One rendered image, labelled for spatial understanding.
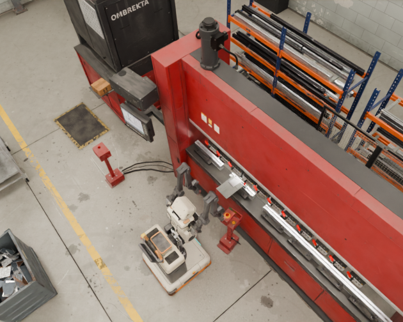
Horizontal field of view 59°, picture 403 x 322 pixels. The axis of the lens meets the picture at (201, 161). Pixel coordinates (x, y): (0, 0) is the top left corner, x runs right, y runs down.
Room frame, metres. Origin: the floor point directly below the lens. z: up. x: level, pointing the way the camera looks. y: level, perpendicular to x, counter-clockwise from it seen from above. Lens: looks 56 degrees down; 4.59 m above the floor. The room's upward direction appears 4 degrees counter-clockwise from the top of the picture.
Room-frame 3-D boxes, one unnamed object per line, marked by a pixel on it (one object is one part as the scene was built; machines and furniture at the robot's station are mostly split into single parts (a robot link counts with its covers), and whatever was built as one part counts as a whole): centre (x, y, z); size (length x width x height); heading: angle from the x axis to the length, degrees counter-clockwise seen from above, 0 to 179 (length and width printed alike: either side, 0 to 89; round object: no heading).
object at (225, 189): (2.04, -0.31, 1.00); 0.26 x 0.18 x 0.01; 126
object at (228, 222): (1.75, -0.29, 0.75); 0.20 x 0.16 x 0.18; 45
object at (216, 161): (2.57, -0.10, 0.92); 0.50 x 0.06 x 0.10; 36
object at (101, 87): (3.83, 1.37, 1.04); 0.30 x 0.26 x 0.12; 35
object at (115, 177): (2.88, 1.34, 0.41); 0.25 x 0.20 x 0.83; 126
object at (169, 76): (3.01, 0.01, 1.15); 0.85 x 0.25 x 2.30; 126
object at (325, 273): (0.96, -1.21, 0.89); 0.30 x 0.05 x 0.03; 36
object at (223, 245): (1.73, -0.27, 0.06); 0.25 x 0.20 x 0.12; 135
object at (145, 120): (2.77, 0.70, 1.42); 0.45 x 0.12 x 0.36; 45
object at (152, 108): (3.01, 0.56, 1.18); 0.40 x 0.24 x 0.07; 36
